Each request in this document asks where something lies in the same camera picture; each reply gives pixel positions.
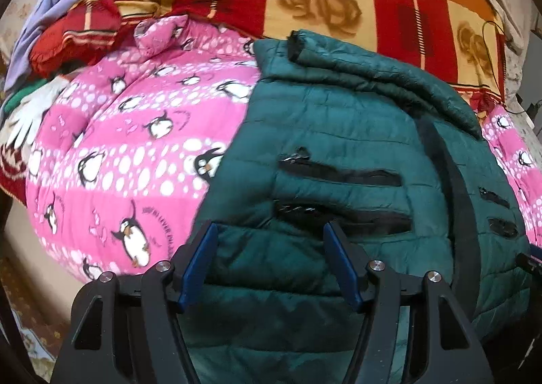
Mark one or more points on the green puffer jacket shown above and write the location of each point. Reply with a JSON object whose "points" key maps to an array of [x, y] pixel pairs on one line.
{"points": [[338, 121]]}

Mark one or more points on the patterned floor rug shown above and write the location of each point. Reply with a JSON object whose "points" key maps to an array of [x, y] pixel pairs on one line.
{"points": [[29, 324]]}

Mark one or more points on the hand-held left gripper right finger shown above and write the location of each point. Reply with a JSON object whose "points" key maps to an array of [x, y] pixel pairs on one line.
{"points": [[344, 265]]}

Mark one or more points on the green cloth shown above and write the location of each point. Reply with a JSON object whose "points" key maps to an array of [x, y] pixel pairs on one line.
{"points": [[21, 96]]}

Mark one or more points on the maroon patterned cloth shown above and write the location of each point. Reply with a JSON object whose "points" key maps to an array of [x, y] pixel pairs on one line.
{"points": [[12, 172]]}

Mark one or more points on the white floral bed sheet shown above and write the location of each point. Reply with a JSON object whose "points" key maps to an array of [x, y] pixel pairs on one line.
{"points": [[514, 70]]}

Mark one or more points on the pink penguin blanket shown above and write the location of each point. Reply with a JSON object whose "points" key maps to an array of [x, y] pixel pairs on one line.
{"points": [[127, 134]]}

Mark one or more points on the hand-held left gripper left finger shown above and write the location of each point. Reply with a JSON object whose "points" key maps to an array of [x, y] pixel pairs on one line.
{"points": [[197, 265]]}

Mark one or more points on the white glove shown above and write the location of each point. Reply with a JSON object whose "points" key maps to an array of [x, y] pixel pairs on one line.
{"points": [[29, 117]]}

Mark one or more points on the red plaid cloth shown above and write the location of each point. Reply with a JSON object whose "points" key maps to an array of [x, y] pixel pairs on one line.
{"points": [[72, 36]]}

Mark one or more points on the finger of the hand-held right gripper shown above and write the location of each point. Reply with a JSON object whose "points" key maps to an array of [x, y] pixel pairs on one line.
{"points": [[527, 263]]}

